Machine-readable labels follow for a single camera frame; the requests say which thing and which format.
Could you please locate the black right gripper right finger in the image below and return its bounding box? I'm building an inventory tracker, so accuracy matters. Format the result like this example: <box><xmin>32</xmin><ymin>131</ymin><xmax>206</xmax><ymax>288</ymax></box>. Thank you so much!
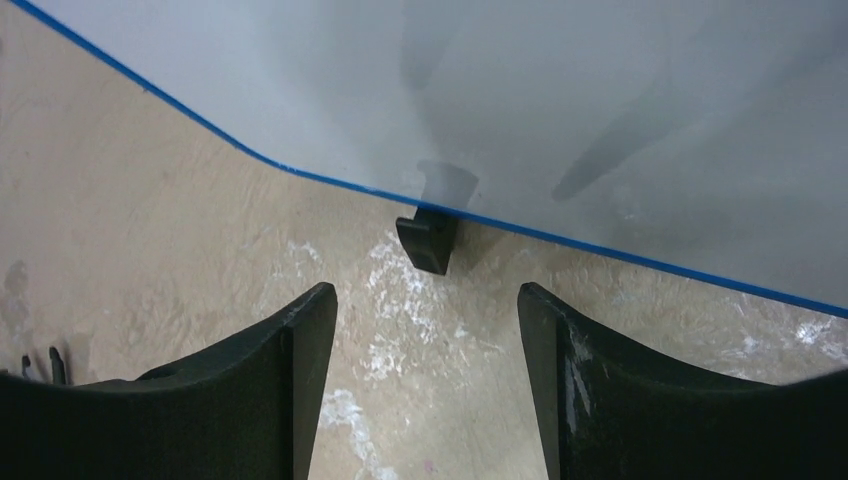
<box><xmin>517</xmin><ymin>283</ymin><xmax>847</xmax><ymax>479</ymax></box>

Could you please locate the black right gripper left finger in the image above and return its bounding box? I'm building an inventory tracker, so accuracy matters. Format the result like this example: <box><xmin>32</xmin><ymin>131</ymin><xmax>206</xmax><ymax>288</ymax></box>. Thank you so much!
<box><xmin>1</xmin><ymin>282</ymin><xmax>338</xmax><ymax>479</ymax></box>

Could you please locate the blue framed whiteboard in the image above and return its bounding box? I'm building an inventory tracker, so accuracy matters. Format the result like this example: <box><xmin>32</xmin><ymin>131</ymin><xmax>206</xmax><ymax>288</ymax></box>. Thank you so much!
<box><xmin>19</xmin><ymin>1</ymin><xmax>847</xmax><ymax>316</ymax></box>

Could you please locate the black whiteboard stand foot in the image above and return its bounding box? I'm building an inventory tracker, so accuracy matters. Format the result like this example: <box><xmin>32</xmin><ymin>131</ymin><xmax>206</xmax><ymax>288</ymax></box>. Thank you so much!
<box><xmin>395</xmin><ymin>208</ymin><xmax>459</xmax><ymax>276</ymax></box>

